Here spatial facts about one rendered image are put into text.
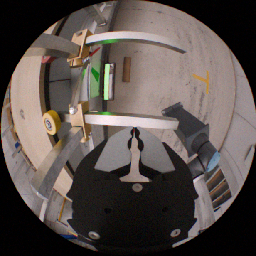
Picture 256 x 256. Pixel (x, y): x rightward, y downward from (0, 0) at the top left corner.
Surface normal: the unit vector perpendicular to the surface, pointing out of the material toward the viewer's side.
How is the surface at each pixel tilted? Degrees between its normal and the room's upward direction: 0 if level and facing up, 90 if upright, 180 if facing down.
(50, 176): 90
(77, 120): 0
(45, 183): 90
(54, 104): 90
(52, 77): 90
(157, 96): 0
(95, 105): 0
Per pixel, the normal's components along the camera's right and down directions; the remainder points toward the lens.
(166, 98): -0.04, 0.47
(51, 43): 1.00, 0.07
